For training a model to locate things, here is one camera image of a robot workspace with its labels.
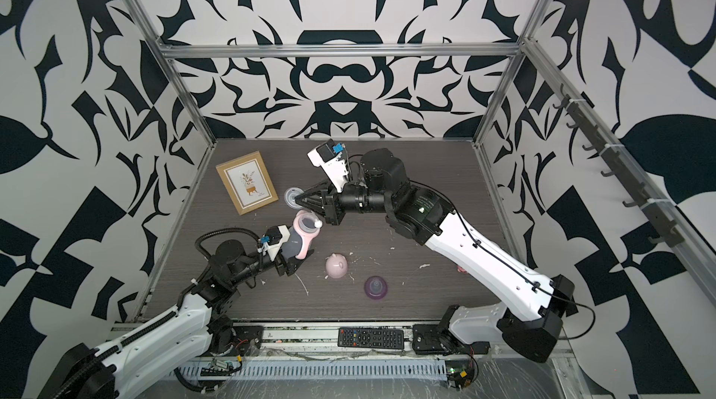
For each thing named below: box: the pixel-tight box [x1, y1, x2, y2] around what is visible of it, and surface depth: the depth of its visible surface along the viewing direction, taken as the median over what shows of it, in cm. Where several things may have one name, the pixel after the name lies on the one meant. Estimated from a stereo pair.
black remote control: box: [337, 327, 405, 350], surface depth 75 cm
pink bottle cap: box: [325, 252, 348, 279], surface depth 86 cm
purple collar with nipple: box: [363, 275, 389, 301], surface depth 83 cm
